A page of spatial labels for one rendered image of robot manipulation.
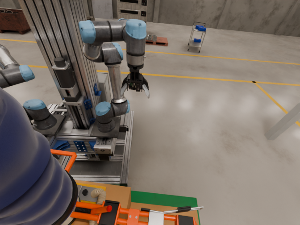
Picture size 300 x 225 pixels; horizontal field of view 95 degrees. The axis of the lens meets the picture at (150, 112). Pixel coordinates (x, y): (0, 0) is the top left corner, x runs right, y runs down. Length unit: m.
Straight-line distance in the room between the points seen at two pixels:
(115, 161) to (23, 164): 1.62
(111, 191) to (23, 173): 0.72
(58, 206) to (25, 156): 0.30
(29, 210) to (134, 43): 0.61
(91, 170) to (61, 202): 1.35
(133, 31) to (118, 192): 0.94
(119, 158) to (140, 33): 1.67
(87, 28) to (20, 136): 0.41
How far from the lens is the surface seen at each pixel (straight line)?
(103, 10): 10.90
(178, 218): 0.81
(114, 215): 0.79
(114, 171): 1.94
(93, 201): 0.95
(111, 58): 1.00
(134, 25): 0.56
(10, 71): 0.91
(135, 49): 0.57
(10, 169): 0.41
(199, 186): 2.26
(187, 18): 11.29
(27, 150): 0.42
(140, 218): 1.45
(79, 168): 2.06
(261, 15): 13.34
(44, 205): 0.59
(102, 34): 0.63
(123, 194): 1.08
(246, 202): 2.50
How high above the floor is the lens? 1.98
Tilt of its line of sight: 44 degrees down
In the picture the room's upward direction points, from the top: 7 degrees clockwise
